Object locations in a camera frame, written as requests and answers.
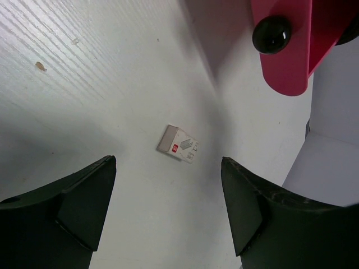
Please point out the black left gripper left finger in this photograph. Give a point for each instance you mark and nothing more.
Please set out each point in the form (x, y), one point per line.
(58, 225)

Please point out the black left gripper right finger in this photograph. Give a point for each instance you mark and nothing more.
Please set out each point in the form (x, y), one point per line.
(275, 228)

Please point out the white staples box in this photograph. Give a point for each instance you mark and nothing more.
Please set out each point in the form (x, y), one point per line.
(176, 143)

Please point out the pink drawer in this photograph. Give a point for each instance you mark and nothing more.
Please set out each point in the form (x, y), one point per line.
(293, 38)

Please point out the black drawer cabinet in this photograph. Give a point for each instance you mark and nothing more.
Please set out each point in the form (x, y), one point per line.
(350, 33)

